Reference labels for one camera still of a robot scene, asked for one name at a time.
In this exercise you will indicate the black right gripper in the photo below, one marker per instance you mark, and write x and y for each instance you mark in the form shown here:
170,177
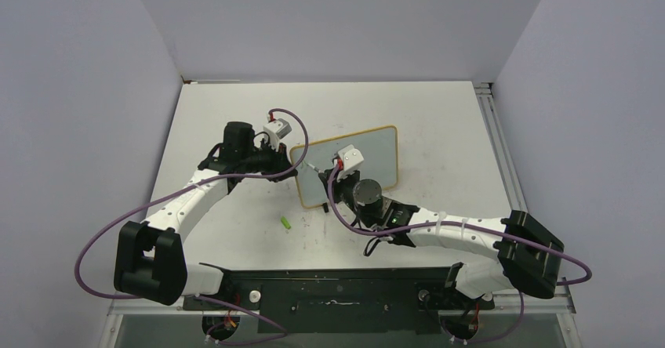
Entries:
339,183

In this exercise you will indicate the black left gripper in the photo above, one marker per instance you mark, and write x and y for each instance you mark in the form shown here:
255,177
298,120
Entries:
280,161

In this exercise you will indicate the green white marker pen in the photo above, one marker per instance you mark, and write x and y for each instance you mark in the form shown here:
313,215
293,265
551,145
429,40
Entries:
315,169

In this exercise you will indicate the yellow framed whiteboard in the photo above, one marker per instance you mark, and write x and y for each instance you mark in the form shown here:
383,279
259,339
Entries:
371,153

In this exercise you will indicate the green marker cap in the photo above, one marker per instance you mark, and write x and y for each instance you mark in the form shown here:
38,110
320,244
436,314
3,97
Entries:
285,223

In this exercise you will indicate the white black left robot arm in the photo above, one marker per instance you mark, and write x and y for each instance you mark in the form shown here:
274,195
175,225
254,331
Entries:
150,261

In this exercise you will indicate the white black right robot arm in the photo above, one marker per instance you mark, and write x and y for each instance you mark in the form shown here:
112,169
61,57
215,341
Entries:
520,252

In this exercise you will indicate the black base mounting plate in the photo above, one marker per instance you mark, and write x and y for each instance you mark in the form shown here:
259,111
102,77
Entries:
344,301

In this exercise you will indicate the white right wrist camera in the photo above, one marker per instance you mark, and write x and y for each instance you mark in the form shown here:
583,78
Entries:
349,160

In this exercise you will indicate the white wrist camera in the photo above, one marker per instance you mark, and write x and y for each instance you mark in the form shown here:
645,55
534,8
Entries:
277,129
349,160

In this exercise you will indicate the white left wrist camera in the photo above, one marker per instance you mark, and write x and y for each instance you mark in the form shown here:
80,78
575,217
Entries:
277,129

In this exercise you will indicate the aluminium rail frame right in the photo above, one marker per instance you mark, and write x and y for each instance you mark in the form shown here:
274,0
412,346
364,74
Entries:
511,184

